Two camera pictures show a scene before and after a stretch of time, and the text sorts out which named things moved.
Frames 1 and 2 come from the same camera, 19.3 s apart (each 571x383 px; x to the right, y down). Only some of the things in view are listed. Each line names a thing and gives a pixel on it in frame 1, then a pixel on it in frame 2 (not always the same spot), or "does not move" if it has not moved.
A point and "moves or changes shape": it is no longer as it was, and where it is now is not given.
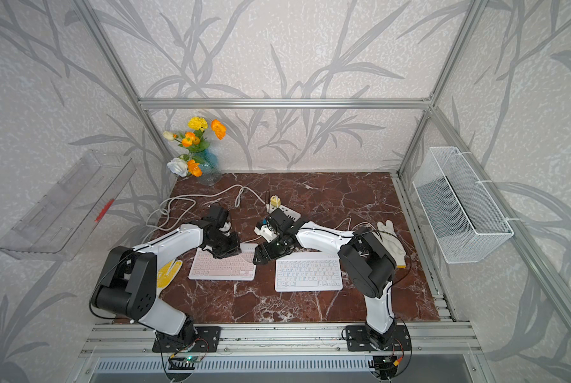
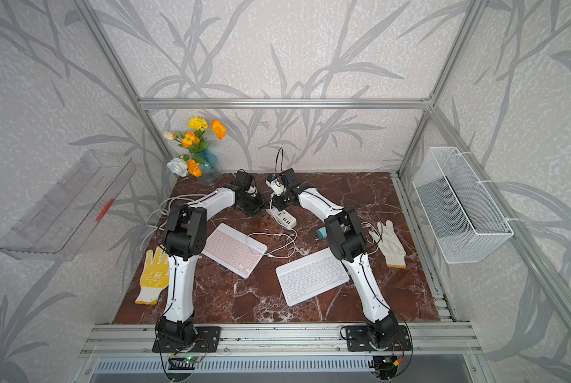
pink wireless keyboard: x=239 y=266 moves or changes shape
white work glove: x=393 y=242 does not move
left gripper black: x=234 y=250 → x=263 y=205
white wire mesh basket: x=466 y=226 does not move
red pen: x=104 y=210 does not move
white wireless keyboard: x=308 y=271 moves or changes shape
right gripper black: x=265 y=254 → x=276 y=204
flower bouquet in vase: x=196 y=159 does not move
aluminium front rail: x=281 y=340 does not move
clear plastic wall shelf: x=54 y=227 does not move
